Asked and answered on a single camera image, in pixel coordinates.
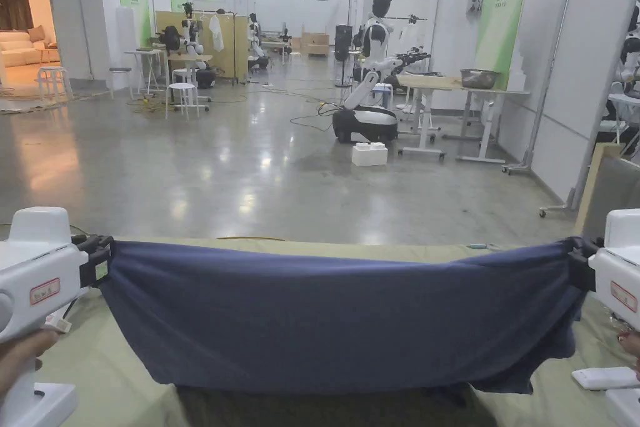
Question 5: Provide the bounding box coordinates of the cream sofa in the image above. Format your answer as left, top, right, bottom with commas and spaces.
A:
0, 26, 59, 68

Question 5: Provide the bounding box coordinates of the white foam block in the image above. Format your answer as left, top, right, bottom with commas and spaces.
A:
352, 143, 389, 168

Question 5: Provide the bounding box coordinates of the black standing fan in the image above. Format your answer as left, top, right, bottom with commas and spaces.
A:
333, 24, 354, 88

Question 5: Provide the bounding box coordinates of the clothes rack with white shirt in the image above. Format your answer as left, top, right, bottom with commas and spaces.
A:
192, 8, 237, 80

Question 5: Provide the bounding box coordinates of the wooden table with metal bowl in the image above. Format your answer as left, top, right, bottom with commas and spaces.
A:
396, 68, 531, 164

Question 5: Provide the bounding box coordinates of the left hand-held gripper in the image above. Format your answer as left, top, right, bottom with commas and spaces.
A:
0, 206, 115, 427

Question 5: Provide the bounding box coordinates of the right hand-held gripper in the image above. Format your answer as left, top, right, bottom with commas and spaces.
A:
567, 209, 640, 390

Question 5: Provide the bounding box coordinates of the wood-framed grey board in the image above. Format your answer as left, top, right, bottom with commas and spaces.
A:
574, 142, 640, 239

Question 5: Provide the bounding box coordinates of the dark blue garment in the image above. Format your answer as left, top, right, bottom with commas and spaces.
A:
99, 239, 587, 396

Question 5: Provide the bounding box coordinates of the white round stool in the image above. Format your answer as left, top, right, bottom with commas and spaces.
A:
37, 66, 75, 103
165, 83, 211, 121

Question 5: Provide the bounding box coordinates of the person's right hand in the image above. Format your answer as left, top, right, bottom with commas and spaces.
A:
619, 329, 640, 384

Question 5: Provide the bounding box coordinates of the person's left hand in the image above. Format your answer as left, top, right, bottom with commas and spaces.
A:
0, 329, 60, 381

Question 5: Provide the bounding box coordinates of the wooden crate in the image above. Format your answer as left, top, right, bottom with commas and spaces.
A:
299, 32, 329, 58

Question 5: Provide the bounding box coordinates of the white and black humanoid robot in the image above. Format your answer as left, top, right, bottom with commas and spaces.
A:
332, 0, 432, 144

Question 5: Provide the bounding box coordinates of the white folding table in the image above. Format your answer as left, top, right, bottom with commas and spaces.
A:
123, 48, 169, 98

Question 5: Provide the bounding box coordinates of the grey-topped white stool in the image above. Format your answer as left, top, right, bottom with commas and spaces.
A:
108, 67, 136, 101

